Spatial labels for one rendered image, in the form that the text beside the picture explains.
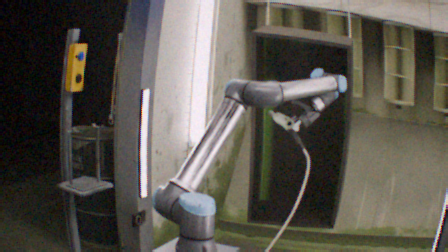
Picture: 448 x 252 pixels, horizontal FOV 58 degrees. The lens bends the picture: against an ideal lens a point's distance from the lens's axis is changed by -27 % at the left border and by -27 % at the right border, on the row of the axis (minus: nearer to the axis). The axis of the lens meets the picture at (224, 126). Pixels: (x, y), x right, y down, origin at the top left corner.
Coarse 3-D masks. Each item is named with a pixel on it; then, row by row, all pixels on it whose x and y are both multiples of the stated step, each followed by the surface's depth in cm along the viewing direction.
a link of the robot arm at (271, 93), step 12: (252, 84) 237; (264, 84) 235; (276, 84) 236; (288, 84) 243; (300, 84) 247; (312, 84) 252; (324, 84) 257; (336, 84) 264; (252, 96) 235; (264, 96) 234; (276, 96) 235; (288, 96) 241; (300, 96) 248
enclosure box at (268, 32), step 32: (256, 32) 286; (288, 32) 293; (320, 32) 306; (256, 64) 305; (288, 64) 323; (320, 64) 316; (352, 64) 293; (352, 96) 306; (256, 128) 319; (320, 128) 329; (256, 160) 328; (288, 160) 343; (320, 160) 336; (256, 192) 341; (288, 192) 350; (320, 192) 343; (288, 224) 319; (320, 224) 317
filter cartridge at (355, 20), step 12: (336, 12) 384; (336, 24) 387; (348, 24) 384; (360, 24) 390; (348, 36) 385; (360, 36) 390; (360, 48) 390; (360, 60) 392; (360, 72) 393; (360, 84) 395; (360, 96) 396
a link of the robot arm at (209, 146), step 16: (240, 80) 244; (224, 96) 249; (240, 96) 240; (224, 112) 239; (240, 112) 241; (208, 128) 238; (224, 128) 237; (208, 144) 234; (224, 144) 239; (192, 160) 233; (208, 160) 234; (192, 176) 231; (160, 192) 231; (176, 192) 226; (160, 208) 227
